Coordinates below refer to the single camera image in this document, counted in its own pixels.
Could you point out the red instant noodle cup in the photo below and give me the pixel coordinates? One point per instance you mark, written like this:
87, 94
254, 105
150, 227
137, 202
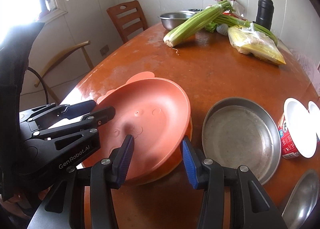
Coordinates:
297, 129

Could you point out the brown wooden chair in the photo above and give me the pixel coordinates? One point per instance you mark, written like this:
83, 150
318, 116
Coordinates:
130, 21

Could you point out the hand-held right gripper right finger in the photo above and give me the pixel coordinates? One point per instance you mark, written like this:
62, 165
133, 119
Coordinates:
187, 164

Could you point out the bentwood chair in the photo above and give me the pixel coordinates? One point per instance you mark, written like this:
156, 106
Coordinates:
70, 49

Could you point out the wall outlet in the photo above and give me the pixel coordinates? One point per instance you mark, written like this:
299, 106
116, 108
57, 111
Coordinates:
104, 50

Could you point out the celery bunch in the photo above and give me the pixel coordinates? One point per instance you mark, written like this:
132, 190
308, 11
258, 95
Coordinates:
240, 22
195, 22

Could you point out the white paper bowl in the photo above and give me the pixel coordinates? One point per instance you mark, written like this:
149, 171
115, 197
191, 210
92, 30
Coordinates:
315, 119

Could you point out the black thermos bottle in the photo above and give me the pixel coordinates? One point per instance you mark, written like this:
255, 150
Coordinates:
264, 11

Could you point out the steel basin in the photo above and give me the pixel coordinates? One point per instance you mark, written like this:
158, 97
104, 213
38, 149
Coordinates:
175, 19

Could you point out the yellow noodle bag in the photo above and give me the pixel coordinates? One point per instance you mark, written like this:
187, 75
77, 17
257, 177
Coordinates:
255, 44

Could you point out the steel plate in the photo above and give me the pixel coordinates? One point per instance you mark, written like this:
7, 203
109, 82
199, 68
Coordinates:
240, 139

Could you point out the steel bowl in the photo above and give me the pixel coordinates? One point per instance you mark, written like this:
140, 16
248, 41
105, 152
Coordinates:
301, 201

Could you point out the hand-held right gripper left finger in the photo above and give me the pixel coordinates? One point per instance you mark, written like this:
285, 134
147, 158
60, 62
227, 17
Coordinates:
125, 159

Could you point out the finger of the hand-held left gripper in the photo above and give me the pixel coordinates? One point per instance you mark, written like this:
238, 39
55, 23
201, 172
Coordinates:
85, 107
105, 115

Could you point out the orange bear-shaped plate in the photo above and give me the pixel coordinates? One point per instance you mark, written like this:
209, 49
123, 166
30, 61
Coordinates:
172, 166
152, 109

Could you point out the fruit in white foam net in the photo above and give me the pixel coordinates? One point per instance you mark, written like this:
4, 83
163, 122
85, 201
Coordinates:
222, 29

